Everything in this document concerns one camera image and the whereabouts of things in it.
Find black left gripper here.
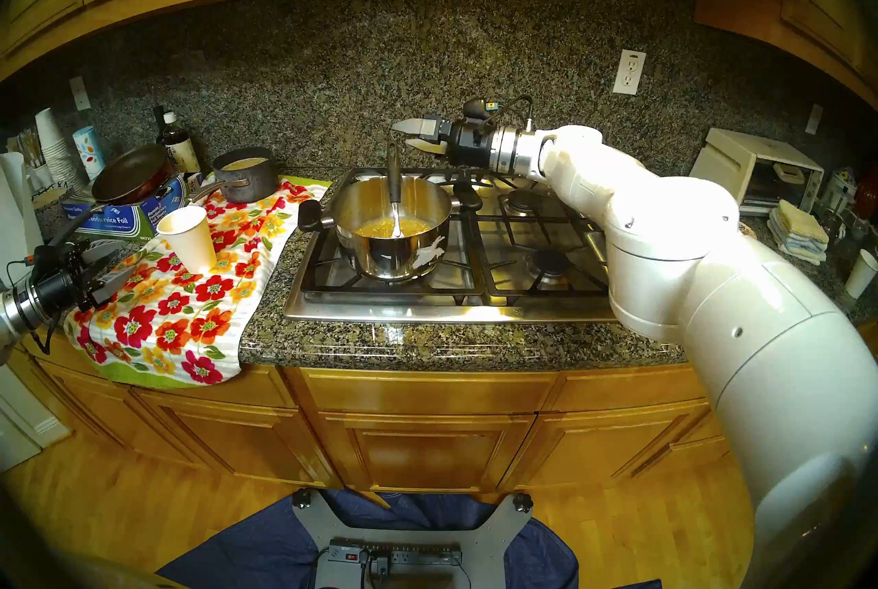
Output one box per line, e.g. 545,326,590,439
33,240,139,318

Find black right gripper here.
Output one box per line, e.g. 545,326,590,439
392,115,497,171

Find black-handled metal spoon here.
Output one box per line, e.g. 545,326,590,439
386,143,405,239

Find white paper cup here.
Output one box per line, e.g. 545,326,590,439
156,205,217,274
844,249,878,300

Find stainless steel pot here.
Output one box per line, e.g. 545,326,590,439
296,175,483,282

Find blue aluminium foil box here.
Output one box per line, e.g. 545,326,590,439
62,175,189,242

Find patterned ceramic bowl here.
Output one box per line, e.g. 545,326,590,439
31,185,71,213

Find red frying pan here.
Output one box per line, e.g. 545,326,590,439
48,144,176,249

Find floral kitchen towel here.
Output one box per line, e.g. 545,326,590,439
64,178,332,387

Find white paper towel roll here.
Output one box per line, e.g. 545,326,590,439
0,151,45,290

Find blue patterned paper cup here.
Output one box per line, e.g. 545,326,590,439
72,126,105,180

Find white utensil mug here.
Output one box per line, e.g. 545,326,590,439
17,128,54,192

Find stack of white paper cups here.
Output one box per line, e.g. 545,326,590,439
34,108,83,187

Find white-capped labelled glass bottle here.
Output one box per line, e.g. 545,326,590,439
165,111,201,175

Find stainless gas cooktop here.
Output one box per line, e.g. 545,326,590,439
283,166,621,323

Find small dark saucepan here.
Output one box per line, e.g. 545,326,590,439
189,147,280,206

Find wooden base cabinets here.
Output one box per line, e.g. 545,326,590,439
21,334,755,492

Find white toaster oven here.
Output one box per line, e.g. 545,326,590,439
689,128,825,217

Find dark blue floor cloth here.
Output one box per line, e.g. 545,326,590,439
156,488,663,589

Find stack of folded cloths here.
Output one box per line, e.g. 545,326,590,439
767,200,829,266

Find grey power strip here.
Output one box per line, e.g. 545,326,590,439
328,540,464,569

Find white house-shaped container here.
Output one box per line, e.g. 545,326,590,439
820,166,858,215

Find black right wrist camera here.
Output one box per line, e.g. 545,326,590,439
463,99,498,129

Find black right camera cable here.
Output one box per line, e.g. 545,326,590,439
495,95,534,132

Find white wall power outlet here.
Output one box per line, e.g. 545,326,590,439
613,49,647,96

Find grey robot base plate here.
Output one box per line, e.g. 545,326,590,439
292,488,534,589

